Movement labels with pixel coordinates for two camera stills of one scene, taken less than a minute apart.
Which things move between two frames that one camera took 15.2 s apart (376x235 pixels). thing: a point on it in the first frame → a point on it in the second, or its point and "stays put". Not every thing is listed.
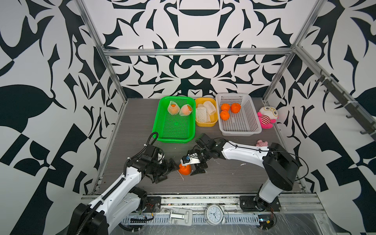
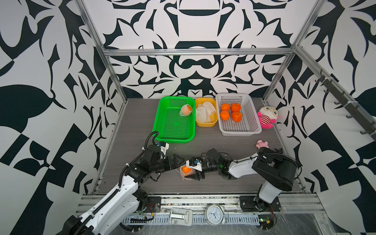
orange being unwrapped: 225,106 stays put
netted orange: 185,170 → 237,116
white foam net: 210,107 stays put
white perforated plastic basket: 245,123 stays put
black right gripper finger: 194,151 → 192,161
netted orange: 235,107 stays put
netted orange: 224,115 stays put
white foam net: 201,114 stays put
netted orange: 173,108 → 187,172
